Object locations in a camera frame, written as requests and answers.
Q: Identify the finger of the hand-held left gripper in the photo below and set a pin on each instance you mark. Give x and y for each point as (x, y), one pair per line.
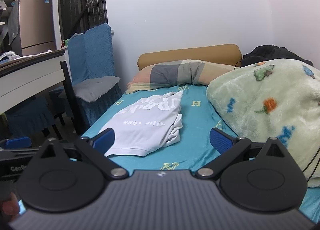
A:
(18, 142)

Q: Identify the green small packet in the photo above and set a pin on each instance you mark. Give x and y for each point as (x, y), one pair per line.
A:
(65, 42)

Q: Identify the blue covered chair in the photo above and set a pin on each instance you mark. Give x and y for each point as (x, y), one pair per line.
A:
(27, 117)
(95, 49)

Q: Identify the gold refrigerator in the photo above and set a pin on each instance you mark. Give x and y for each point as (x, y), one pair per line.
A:
(37, 19)

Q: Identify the grey seat cushion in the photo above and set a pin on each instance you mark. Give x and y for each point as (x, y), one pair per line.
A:
(95, 88)

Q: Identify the bed with teal sheet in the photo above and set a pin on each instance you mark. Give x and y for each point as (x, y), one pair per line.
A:
(200, 130)

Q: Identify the grey hanging cloth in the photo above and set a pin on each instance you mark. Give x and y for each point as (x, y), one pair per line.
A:
(13, 24)

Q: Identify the checked pastel pillow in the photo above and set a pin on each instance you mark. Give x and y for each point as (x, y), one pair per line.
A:
(170, 74)

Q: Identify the white printed t-shirt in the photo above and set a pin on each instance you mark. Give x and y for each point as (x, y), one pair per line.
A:
(140, 130)

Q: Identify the white desk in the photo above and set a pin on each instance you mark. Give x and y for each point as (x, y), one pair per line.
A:
(30, 79)

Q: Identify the black clothing pile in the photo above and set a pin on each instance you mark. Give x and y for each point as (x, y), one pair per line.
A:
(270, 53)

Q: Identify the person's left hand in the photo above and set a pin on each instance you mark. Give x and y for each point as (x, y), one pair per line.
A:
(9, 206)

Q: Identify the green fleece printed blanket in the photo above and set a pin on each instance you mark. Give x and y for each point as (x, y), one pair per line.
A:
(262, 115)

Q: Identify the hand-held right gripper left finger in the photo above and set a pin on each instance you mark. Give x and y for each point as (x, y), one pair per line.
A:
(105, 140)

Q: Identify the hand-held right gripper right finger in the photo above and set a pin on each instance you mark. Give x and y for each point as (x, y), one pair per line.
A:
(219, 140)

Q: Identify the tan padded headboard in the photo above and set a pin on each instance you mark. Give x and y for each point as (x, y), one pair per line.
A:
(190, 53)

